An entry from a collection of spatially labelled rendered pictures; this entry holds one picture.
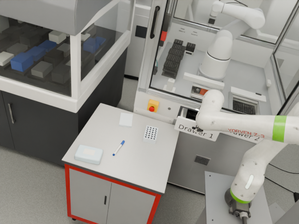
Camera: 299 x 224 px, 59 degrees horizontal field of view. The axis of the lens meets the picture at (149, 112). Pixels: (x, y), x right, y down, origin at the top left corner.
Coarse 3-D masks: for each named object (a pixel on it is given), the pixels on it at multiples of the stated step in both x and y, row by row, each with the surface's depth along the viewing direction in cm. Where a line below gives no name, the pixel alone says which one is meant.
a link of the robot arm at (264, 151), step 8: (296, 104) 123; (296, 112) 118; (256, 144) 145; (264, 144) 138; (272, 144) 134; (280, 144) 132; (248, 152) 148; (256, 152) 142; (264, 152) 139; (272, 152) 137; (264, 160) 141
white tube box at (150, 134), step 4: (148, 128) 180; (152, 128) 180; (156, 128) 181; (148, 132) 177; (152, 132) 179; (156, 132) 178; (144, 136) 173; (148, 136) 174; (152, 136) 176; (156, 136) 175; (144, 140) 174; (148, 140) 173; (152, 140) 172
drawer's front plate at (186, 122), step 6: (180, 120) 174; (186, 120) 173; (192, 120) 173; (174, 126) 180; (180, 126) 177; (186, 126) 176; (192, 126) 175; (186, 132) 179; (192, 132) 178; (204, 132) 175; (210, 132) 174; (216, 132) 173; (210, 138) 177; (216, 138) 176
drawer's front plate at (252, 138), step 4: (224, 132) 185; (228, 132) 185; (232, 132) 184; (236, 136) 185; (240, 136) 184; (244, 136) 183; (248, 136) 182; (252, 136) 181; (252, 140) 184; (256, 140) 183; (260, 140) 182
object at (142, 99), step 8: (136, 96) 188; (144, 96) 186; (152, 96) 184; (136, 104) 192; (144, 104) 190; (160, 104) 187; (168, 104) 185; (176, 104) 183; (160, 112) 191; (168, 112) 189; (176, 112) 188
